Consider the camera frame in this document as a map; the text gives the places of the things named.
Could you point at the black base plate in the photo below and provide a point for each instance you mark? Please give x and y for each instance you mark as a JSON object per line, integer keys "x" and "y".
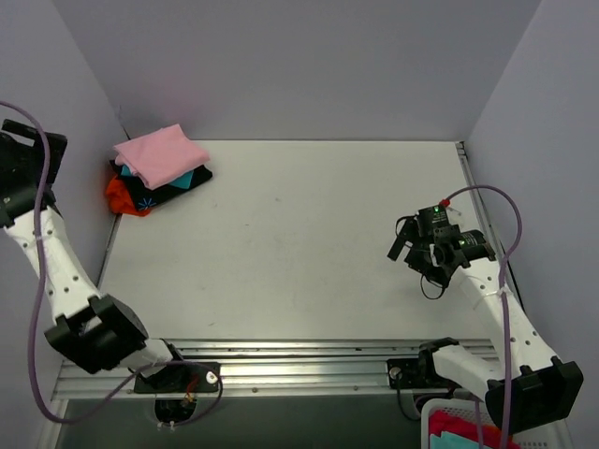
{"x": 188, "y": 378}
{"x": 405, "y": 373}

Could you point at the teal folded t-shirt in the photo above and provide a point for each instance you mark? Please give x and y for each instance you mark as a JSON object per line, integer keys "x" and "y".
{"x": 183, "y": 182}

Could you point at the orange folded t-shirt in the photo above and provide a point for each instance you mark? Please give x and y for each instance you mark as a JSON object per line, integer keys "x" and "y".
{"x": 119, "y": 199}

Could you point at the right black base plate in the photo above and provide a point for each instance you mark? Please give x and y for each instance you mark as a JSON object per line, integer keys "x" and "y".
{"x": 405, "y": 373}

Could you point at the teal shirt in basket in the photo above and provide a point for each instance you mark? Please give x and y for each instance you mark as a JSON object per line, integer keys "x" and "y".
{"x": 448, "y": 440}

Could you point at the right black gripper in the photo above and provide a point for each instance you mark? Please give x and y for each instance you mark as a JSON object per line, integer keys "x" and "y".
{"x": 418, "y": 255}

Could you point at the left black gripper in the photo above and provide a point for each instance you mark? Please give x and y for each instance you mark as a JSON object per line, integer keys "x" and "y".
{"x": 23, "y": 138}

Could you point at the black folded t-shirt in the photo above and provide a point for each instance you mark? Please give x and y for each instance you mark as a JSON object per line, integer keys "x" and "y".
{"x": 148, "y": 199}

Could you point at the white laundry basket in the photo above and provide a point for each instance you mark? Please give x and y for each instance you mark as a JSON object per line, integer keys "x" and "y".
{"x": 547, "y": 436}

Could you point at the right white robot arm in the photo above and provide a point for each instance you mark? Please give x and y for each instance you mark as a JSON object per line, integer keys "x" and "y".
{"x": 532, "y": 387}

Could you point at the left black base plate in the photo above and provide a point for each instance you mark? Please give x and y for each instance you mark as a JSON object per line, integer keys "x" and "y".
{"x": 188, "y": 378}

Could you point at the aluminium rail frame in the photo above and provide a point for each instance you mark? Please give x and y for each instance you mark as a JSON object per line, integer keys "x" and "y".
{"x": 277, "y": 268}

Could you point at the red shirt in basket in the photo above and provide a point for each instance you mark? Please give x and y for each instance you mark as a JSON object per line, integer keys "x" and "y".
{"x": 443, "y": 422}

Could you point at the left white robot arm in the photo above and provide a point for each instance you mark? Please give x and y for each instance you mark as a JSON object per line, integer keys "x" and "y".
{"x": 93, "y": 330}

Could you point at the pink t-shirt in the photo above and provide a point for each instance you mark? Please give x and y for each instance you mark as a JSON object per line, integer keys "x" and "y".
{"x": 161, "y": 157}

